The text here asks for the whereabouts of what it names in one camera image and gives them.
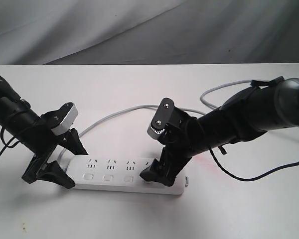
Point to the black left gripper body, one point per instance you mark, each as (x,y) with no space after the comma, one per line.
(37,136)

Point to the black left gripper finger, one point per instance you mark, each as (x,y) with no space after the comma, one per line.
(73,143)
(52,172)

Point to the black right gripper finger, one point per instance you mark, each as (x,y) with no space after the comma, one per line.
(170,170)
(153,173)

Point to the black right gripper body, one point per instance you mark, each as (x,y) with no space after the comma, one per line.
(182,138)

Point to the white five-outlet power strip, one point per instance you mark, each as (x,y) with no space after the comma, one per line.
(119,175)

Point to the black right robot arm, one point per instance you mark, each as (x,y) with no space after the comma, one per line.
(247,115)

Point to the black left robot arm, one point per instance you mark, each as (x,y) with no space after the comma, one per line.
(9,105)

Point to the grey backdrop cloth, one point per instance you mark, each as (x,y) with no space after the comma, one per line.
(149,31)

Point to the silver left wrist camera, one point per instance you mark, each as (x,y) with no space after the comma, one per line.
(63,118)

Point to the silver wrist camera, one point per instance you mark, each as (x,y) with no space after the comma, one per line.
(154,133)
(63,118)

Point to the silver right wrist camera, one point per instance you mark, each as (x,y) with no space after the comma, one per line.
(154,133)

